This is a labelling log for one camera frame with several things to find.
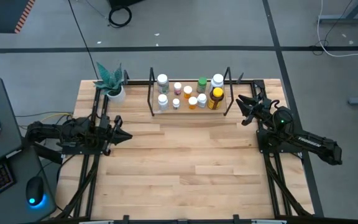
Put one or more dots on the grey desk base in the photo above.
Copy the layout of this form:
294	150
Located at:
346	19

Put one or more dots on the white bottle black-print label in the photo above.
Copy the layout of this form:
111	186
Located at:
162	99

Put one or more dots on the small white bottle dark label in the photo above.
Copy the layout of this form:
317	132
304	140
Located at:
176	101

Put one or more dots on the black computer mouse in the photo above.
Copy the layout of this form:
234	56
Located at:
34	189

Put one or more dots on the green bottle green cap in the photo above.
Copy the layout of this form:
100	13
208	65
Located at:
202	81

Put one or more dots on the black aluminium table frame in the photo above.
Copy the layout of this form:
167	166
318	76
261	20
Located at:
137	82

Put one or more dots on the amber bottle yellow cap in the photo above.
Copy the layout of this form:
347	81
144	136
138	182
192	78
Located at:
217	92

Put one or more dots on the black equipment base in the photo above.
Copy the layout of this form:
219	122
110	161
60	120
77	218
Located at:
123	2

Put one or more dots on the green plant in white pot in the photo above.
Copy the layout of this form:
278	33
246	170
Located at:
117	95

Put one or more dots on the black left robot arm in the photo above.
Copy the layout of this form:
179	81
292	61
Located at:
64	133

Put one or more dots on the white bottle green label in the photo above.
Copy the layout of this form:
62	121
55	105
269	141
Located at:
162	78

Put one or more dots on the wooden shelf black metal frame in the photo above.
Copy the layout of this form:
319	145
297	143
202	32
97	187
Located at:
182	109

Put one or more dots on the small white bottle blue label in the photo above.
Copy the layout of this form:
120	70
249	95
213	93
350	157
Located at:
202	98

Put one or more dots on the pink bottle white cap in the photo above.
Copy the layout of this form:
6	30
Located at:
177	85

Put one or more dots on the large white medicine bottle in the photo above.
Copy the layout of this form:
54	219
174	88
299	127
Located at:
217	78

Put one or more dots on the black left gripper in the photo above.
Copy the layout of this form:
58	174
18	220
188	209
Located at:
109	132

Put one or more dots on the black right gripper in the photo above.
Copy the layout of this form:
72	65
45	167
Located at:
258	112

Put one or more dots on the dark grey side desk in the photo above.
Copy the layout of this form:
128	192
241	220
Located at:
8	214

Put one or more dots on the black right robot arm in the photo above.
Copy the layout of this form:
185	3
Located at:
303	140

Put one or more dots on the orange pill vial white cap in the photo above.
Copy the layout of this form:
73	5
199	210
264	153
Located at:
187	90
192	100

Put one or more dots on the black mat orange striped edge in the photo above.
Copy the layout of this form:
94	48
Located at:
5	15

